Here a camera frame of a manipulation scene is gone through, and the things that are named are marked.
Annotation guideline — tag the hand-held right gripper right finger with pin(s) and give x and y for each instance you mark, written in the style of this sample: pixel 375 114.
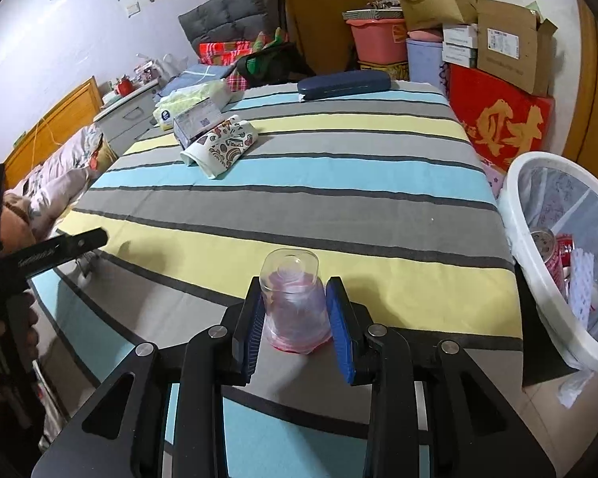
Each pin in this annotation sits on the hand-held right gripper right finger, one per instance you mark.
pixel 341 331

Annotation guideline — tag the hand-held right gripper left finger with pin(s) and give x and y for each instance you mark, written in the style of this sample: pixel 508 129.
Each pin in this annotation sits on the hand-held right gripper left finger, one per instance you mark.
pixel 251 331

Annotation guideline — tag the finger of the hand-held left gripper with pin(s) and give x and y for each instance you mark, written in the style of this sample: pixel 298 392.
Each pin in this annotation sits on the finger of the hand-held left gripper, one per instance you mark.
pixel 60 249

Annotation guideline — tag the clear plastic cup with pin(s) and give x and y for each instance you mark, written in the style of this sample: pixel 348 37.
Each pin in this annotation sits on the clear plastic cup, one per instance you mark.
pixel 294 308

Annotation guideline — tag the white plastic waste bin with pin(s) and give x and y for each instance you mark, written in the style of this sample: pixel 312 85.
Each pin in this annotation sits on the white plastic waste bin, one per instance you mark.
pixel 528 259

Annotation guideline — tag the red patterned can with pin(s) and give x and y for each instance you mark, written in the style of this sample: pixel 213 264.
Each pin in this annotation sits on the red patterned can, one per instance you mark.
pixel 545 249

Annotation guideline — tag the red instant noodle cup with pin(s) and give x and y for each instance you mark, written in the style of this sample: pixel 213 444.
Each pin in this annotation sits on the red instant noodle cup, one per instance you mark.
pixel 565 251

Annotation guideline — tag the white paper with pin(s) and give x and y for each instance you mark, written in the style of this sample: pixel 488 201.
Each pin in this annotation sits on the white paper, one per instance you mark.
pixel 580 284

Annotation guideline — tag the person's left hand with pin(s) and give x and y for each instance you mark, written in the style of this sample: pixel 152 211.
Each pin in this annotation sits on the person's left hand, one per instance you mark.
pixel 15 234

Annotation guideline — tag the floral quilt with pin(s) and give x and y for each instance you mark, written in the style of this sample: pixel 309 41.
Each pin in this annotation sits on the floral quilt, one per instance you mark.
pixel 65 174

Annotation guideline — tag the wooden headboard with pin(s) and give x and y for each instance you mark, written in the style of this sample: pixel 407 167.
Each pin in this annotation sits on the wooden headboard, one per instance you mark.
pixel 60 119

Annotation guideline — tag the grey white nightstand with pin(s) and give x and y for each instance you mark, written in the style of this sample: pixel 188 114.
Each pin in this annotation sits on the grey white nightstand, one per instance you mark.
pixel 127 114

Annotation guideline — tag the striped bed sheet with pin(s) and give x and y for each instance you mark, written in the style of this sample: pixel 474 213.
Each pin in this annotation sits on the striped bed sheet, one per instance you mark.
pixel 304 184

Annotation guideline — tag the small red container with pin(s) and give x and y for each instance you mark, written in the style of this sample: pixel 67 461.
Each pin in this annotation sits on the small red container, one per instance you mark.
pixel 124 85

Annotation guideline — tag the small white printed carton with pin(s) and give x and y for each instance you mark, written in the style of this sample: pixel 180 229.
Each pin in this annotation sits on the small white printed carton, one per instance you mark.
pixel 199 119

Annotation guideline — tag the yellow green tissue pack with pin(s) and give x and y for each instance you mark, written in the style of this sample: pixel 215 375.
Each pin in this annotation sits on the yellow green tissue pack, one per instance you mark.
pixel 189 102

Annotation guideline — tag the pink floral box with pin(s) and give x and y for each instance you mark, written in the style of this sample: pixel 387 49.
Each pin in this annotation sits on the pink floral box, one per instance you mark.
pixel 493 179

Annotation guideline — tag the blue folded cloth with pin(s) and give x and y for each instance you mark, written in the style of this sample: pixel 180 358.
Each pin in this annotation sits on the blue folded cloth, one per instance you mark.
pixel 199 79

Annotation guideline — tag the navy long case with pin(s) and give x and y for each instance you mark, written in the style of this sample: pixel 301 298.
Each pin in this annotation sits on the navy long case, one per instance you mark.
pixel 344 85

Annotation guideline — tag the red plaid cloth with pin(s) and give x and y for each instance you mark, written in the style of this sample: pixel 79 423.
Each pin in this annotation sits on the red plaid cloth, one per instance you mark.
pixel 224 52

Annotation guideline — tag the clear plastic bin liner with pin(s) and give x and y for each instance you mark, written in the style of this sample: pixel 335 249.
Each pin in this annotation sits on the clear plastic bin liner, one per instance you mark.
pixel 568 199

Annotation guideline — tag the red box with gold print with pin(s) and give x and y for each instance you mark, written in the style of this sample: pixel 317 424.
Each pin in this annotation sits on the red box with gold print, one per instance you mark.
pixel 498 119

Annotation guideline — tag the yellow printed box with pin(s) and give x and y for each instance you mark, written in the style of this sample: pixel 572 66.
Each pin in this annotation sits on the yellow printed box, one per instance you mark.
pixel 381 69

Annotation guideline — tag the black bag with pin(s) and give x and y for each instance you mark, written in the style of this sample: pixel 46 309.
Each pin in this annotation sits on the black bag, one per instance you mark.
pixel 279 67

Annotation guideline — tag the light blue plastic bin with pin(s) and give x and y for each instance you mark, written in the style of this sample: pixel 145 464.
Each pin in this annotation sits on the light blue plastic bin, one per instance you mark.
pixel 426 59

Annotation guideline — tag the grey quilted cushion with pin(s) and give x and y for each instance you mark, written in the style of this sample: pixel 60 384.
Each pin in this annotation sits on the grey quilted cushion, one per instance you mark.
pixel 224 12

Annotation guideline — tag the green red patterned cloth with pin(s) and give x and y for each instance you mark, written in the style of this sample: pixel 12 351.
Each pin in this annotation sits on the green red patterned cloth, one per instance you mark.
pixel 269 40

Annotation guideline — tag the pink plastic storage bin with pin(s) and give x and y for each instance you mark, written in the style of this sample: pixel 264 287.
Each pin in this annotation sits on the pink plastic storage bin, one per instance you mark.
pixel 378 40

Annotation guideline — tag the white labelled carton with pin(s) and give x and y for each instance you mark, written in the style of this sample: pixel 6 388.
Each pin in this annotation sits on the white labelled carton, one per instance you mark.
pixel 459 55
pixel 461 34

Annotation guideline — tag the pink folded cloth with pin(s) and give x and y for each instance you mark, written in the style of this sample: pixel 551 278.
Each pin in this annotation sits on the pink folded cloth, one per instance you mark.
pixel 426 35

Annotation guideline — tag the wooden wardrobe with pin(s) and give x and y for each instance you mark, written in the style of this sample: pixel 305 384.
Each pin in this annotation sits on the wooden wardrobe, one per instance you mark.
pixel 319 15

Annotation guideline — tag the patterned flat box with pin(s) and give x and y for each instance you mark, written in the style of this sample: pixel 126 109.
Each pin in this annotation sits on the patterned flat box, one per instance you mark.
pixel 373 14

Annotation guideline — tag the open cardboard box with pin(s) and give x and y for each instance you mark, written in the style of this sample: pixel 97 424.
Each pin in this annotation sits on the open cardboard box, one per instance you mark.
pixel 508 50

